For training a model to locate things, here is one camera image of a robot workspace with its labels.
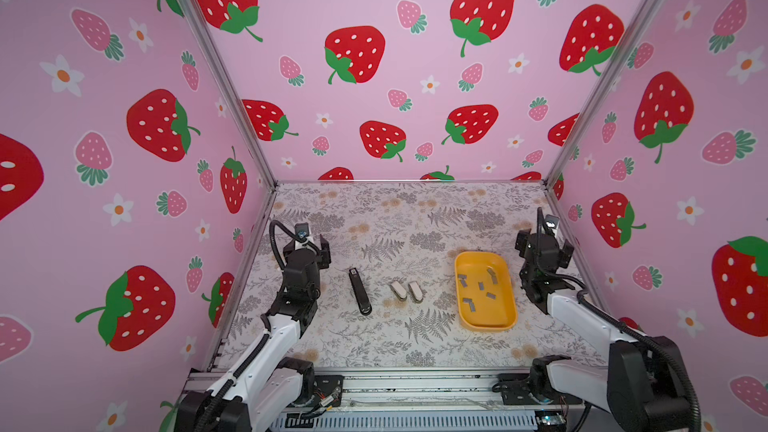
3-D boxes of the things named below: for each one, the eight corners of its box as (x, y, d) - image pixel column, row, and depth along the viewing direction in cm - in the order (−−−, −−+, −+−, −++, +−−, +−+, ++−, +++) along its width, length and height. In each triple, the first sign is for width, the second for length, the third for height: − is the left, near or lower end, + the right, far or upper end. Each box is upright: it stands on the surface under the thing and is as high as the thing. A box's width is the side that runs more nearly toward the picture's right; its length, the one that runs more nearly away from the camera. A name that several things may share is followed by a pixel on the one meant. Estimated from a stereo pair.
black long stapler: (363, 317, 88) (362, 313, 86) (346, 275, 97) (345, 270, 95) (373, 312, 89) (373, 308, 87) (356, 271, 98) (355, 266, 96)
